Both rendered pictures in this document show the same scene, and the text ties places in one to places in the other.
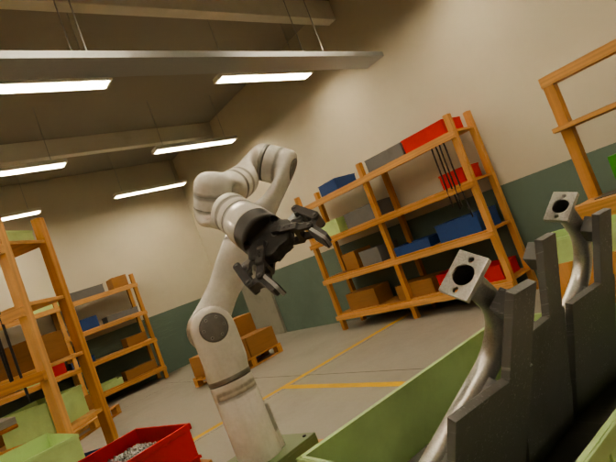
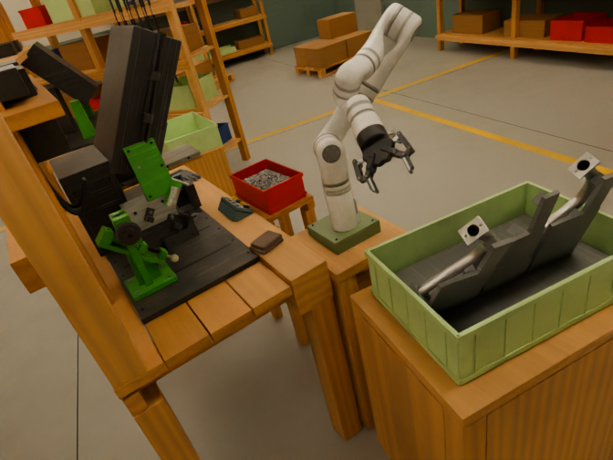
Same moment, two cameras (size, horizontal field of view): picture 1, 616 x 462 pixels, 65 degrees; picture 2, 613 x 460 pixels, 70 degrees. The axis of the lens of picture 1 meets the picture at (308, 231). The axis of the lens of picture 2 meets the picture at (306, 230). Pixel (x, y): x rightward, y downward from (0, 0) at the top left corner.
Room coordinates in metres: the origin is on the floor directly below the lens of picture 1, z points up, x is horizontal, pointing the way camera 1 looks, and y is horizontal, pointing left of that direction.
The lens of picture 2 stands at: (-0.27, -0.11, 1.72)
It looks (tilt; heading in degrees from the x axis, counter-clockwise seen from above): 31 degrees down; 22
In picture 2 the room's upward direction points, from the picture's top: 13 degrees counter-clockwise
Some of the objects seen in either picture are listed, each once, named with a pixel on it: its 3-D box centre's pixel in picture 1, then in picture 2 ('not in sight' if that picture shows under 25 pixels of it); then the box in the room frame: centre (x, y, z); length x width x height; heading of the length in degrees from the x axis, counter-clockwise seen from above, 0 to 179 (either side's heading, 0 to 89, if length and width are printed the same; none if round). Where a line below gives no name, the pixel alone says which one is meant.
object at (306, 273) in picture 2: not in sight; (219, 214); (1.24, 0.89, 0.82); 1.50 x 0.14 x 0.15; 49
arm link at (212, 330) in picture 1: (217, 346); (331, 161); (1.02, 0.26, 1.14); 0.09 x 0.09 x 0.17; 24
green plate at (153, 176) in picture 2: not in sight; (148, 167); (1.03, 0.97, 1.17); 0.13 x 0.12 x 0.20; 49
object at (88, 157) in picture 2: not in sight; (97, 199); (1.00, 1.24, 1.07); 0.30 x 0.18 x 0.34; 49
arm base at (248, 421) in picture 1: (246, 418); (340, 203); (1.02, 0.26, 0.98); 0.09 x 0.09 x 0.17; 52
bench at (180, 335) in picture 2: not in sight; (191, 309); (1.03, 1.07, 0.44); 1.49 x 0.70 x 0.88; 49
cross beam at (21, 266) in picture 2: not in sight; (15, 195); (0.75, 1.31, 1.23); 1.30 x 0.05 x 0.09; 49
